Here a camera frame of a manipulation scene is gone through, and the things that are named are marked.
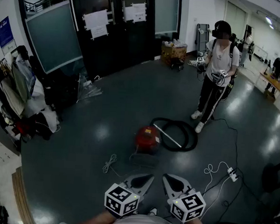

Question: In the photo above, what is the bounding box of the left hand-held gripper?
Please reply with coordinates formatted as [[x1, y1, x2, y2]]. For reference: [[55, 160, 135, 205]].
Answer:
[[103, 171, 155, 221]]

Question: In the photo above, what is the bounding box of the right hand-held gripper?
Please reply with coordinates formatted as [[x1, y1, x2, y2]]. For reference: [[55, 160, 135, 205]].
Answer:
[[159, 173, 208, 224]]

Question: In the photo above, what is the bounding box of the person's left forearm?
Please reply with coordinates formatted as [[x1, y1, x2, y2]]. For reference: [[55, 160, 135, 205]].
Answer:
[[72, 207, 118, 224]]

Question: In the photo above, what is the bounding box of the clear plastic bag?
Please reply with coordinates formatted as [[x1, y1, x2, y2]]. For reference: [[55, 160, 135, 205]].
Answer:
[[75, 72, 105, 106]]

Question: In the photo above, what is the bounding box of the red vacuum cleaner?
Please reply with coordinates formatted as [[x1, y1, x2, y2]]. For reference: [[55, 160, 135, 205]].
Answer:
[[133, 124, 162, 157]]

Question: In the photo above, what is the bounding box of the metal vacuum wand tube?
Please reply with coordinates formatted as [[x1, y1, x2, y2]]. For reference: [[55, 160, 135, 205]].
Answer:
[[152, 123, 184, 149]]

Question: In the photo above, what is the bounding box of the white power strip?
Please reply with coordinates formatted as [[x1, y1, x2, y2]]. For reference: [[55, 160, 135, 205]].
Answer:
[[226, 166, 239, 182]]

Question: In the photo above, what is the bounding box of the small black stool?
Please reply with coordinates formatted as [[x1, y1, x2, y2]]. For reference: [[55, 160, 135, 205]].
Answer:
[[170, 57, 185, 73]]

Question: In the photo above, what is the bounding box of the yellow cardboard box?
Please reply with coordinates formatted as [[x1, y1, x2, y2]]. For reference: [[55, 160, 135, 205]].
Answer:
[[160, 38, 188, 67]]

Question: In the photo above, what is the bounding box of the black double door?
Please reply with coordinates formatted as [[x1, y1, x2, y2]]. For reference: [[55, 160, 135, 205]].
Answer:
[[62, 0, 158, 85]]

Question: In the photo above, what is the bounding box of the wooden desk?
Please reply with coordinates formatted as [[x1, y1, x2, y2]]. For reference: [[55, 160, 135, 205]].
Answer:
[[252, 71, 280, 100]]

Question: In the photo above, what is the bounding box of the pile of clothes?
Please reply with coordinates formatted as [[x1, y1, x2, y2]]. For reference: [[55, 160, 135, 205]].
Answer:
[[0, 43, 66, 152]]

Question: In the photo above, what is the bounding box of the white paper notice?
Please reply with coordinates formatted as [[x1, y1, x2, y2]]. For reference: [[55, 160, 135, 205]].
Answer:
[[81, 7, 111, 43], [122, 1, 148, 25]]

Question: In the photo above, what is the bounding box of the frosted glass panel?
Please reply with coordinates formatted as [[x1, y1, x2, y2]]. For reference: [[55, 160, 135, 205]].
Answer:
[[18, 0, 87, 77], [151, 0, 181, 37]]

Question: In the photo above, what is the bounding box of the white double door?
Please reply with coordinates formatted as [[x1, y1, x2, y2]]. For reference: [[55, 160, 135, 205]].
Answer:
[[223, 0, 248, 46]]

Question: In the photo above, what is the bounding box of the ceiling light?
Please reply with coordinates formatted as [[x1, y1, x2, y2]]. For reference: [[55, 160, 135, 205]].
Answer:
[[264, 15, 276, 30]]

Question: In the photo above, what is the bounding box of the white coiled power cord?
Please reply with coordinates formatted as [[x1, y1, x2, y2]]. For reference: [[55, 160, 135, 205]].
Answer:
[[102, 153, 124, 178]]

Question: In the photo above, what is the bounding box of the white power strip cable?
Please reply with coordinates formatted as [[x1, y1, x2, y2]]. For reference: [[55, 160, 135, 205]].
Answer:
[[202, 160, 231, 199]]

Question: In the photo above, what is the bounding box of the black vacuum hose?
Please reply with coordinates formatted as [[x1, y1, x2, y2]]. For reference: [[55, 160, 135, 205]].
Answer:
[[147, 116, 200, 154]]

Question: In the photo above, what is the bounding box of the long black cable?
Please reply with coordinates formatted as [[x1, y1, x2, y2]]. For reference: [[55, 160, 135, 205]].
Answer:
[[207, 117, 241, 171]]

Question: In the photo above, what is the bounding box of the grey folded metal frame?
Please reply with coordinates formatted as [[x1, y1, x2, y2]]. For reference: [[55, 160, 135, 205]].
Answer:
[[194, 22, 212, 58]]

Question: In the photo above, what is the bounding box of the blue wall poster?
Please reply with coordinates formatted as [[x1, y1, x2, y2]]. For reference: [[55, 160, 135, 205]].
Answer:
[[0, 15, 16, 50]]

